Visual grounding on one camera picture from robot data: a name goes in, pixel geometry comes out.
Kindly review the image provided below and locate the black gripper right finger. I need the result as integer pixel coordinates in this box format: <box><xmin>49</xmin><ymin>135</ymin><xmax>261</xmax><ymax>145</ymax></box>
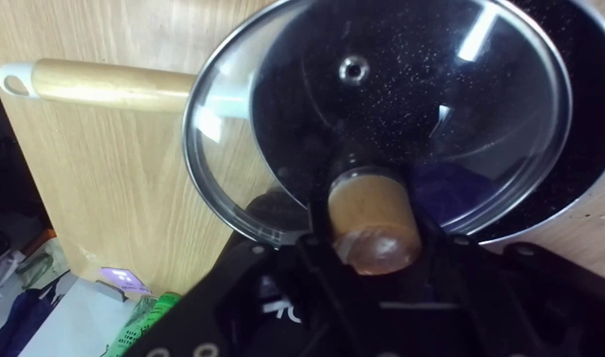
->
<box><xmin>406</xmin><ymin>191</ymin><xmax>507</xmax><ymax>320</ymax></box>

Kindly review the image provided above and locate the glass lid with wooden knob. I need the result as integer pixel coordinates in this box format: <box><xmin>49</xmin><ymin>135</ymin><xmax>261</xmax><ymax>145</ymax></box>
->
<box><xmin>184</xmin><ymin>0</ymin><xmax>573</xmax><ymax>276</ymax></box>

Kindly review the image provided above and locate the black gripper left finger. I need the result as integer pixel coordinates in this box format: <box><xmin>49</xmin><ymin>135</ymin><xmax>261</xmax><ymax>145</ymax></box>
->
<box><xmin>243</xmin><ymin>187</ymin><xmax>337</xmax><ymax>314</ymax></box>

